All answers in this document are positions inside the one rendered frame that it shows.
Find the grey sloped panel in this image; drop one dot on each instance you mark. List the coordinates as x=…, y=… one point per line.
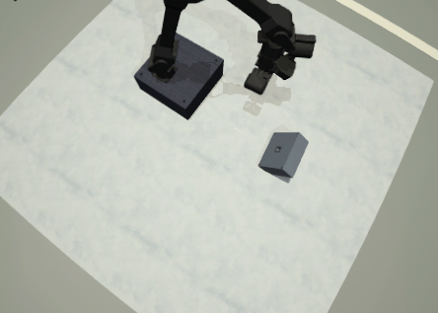
x=283, y=154

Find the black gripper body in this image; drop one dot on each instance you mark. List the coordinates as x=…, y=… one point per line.
x=257, y=82

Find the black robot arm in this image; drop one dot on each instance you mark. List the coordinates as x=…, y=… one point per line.
x=277, y=32

